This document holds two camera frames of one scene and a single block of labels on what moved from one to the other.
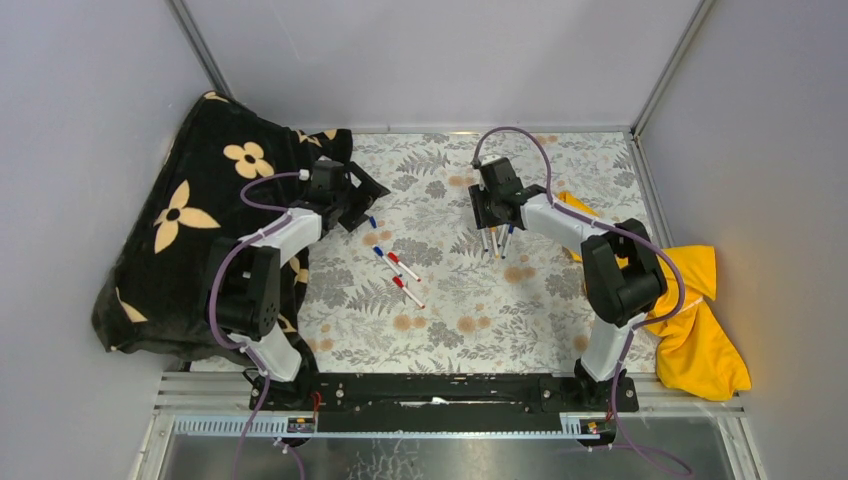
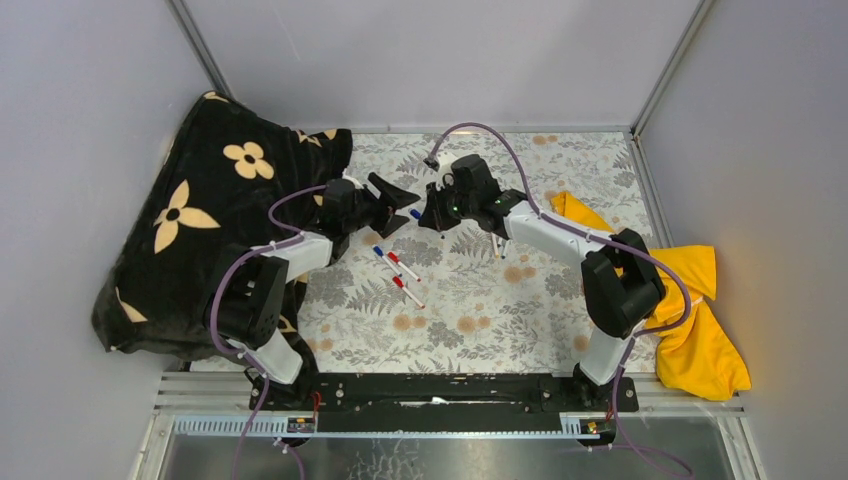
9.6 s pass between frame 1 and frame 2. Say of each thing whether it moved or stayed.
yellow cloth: stayed
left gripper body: moved
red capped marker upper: stayed
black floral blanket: stayed
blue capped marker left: stayed
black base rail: stayed
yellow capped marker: stayed
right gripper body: moved
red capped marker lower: stayed
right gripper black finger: moved
